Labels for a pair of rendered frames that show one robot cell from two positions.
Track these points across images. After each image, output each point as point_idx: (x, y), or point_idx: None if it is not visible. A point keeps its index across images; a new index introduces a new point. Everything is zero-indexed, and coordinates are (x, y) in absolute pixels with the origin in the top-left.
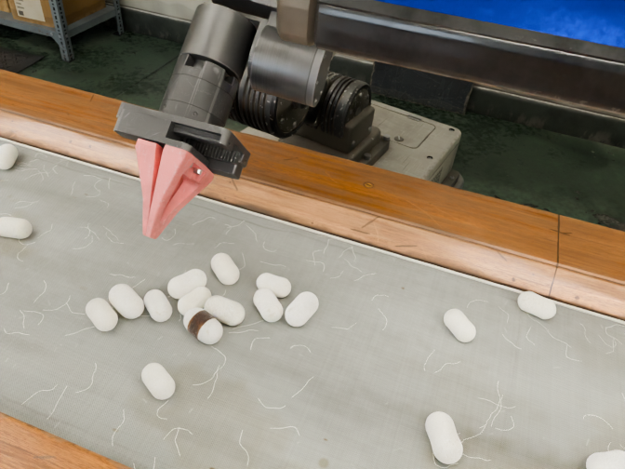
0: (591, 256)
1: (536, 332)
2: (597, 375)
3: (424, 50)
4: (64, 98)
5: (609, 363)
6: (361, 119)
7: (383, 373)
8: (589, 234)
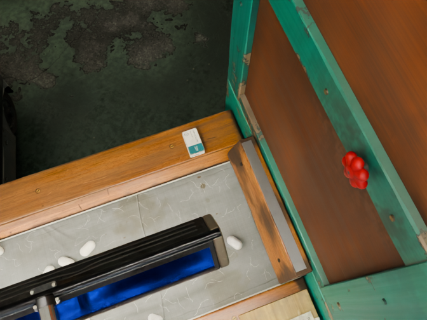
0: (6, 209)
1: (0, 262)
2: (28, 266)
3: None
4: None
5: (31, 256)
6: None
7: None
8: (2, 195)
